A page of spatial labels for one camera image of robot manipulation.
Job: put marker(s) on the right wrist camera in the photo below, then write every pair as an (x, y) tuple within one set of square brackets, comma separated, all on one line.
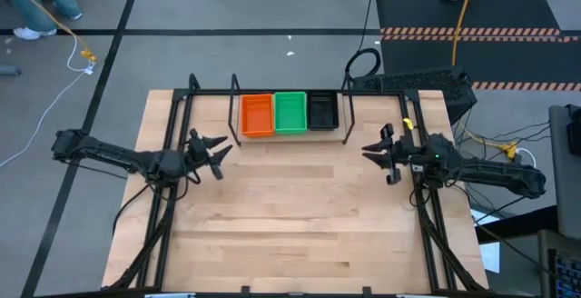
[(387, 131)]

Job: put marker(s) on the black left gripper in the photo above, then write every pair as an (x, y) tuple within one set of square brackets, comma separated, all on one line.
[(197, 161)]

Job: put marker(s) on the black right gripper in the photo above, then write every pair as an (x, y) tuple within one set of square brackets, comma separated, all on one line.
[(401, 155)]

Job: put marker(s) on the orange plastic basket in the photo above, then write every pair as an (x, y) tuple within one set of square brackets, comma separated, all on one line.
[(257, 115)]

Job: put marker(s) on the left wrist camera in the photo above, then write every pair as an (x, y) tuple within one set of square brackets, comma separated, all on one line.
[(196, 140)]

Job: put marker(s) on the keyboard with lit keys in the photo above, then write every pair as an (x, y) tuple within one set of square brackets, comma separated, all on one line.
[(567, 275)]

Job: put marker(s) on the white paper sheet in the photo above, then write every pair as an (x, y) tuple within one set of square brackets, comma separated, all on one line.
[(488, 248)]

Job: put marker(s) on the yellow power plug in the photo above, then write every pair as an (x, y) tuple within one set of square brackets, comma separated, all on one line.
[(509, 150)]

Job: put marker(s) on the black computer tower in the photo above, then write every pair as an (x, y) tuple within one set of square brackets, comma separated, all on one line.
[(422, 82)]

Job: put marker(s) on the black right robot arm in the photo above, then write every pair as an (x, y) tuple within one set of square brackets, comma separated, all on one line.
[(499, 173)]

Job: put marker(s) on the black plastic basket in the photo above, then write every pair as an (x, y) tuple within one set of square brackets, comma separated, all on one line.
[(323, 112)]

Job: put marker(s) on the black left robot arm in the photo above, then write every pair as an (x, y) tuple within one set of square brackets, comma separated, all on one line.
[(113, 155)]

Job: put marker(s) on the yellow tag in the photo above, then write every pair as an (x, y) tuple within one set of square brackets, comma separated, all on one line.
[(408, 123)]

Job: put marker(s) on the black aluminium table frame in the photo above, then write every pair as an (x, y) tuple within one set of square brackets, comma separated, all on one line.
[(177, 107)]

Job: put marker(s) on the green plastic basket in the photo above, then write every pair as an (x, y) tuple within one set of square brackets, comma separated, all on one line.
[(290, 112)]

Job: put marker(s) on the black mat with striped edges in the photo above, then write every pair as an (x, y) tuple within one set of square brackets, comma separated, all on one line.
[(463, 12)]

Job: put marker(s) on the person in blue trousers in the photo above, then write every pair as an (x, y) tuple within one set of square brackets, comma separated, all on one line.
[(27, 2)]

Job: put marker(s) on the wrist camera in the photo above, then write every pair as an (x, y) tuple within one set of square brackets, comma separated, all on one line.
[(196, 140), (387, 131)]

